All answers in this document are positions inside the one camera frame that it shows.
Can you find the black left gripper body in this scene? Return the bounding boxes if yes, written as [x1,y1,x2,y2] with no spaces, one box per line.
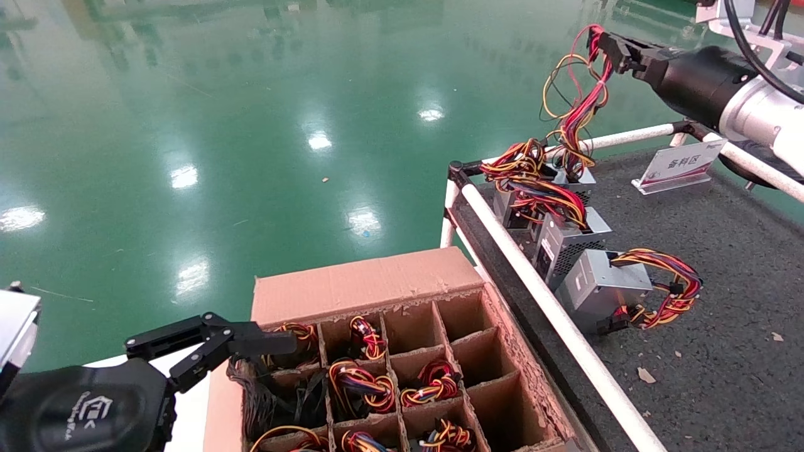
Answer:
[0,359,178,452]

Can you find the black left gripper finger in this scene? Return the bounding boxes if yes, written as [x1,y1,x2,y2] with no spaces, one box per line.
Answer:
[124,312,227,362]
[168,321,297,394]

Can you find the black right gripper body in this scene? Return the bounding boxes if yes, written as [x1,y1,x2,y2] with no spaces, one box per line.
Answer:
[646,45,758,128]

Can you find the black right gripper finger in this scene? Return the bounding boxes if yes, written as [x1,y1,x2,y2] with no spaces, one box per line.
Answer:
[590,28,657,62]
[608,51,655,81]

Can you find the brown cardboard divider box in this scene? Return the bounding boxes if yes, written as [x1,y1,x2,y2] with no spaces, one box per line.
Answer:
[204,247,582,452]

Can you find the black pipe corner connector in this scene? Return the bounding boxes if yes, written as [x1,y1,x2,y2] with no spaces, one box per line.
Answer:
[448,160,488,189]
[672,116,712,143]

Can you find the clear acrylic label sign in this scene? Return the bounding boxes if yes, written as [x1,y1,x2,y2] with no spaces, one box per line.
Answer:
[631,138,730,196]

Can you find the black round disc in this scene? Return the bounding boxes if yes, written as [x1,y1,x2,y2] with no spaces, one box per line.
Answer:
[718,139,804,191]

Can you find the grey power supply mesh side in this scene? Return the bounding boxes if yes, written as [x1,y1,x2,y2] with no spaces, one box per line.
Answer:
[502,179,614,291]

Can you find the white pipe table leg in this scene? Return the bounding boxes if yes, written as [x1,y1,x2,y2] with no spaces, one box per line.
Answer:
[440,181,460,249]

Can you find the power supply with coloured wires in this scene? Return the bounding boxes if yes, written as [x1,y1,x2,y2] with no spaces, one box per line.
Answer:
[264,322,318,369]

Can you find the power supply with black wires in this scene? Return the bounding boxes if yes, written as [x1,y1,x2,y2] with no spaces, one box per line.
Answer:
[227,361,329,434]

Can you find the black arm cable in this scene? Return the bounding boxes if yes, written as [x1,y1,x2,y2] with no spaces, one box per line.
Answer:
[722,0,804,105]

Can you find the white pipe table rail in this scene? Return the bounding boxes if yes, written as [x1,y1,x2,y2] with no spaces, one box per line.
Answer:
[455,223,503,296]
[481,124,678,174]
[462,182,668,452]
[703,132,804,204]

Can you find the wire bundle far left cell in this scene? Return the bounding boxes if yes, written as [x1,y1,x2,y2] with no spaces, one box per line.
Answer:
[250,426,327,452]

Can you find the wire bundle cell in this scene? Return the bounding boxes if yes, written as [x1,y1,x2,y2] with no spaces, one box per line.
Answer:
[328,359,398,415]
[250,426,327,452]
[400,361,463,409]
[341,431,394,452]
[349,316,388,362]

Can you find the wire bundle top right cell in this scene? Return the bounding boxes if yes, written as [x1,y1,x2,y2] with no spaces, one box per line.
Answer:
[349,316,388,362]

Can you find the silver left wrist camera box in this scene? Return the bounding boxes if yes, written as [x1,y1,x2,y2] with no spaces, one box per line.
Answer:
[0,284,42,385]

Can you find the wire bundle middle cell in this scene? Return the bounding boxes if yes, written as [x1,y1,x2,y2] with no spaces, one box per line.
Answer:
[400,361,463,409]

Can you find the grey power supply coloured wires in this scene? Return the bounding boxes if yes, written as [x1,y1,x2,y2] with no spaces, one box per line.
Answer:
[556,248,703,335]
[481,138,566,230]

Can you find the wire bundle with black connector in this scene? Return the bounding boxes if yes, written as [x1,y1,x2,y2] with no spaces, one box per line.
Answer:
[418,419,475,452]

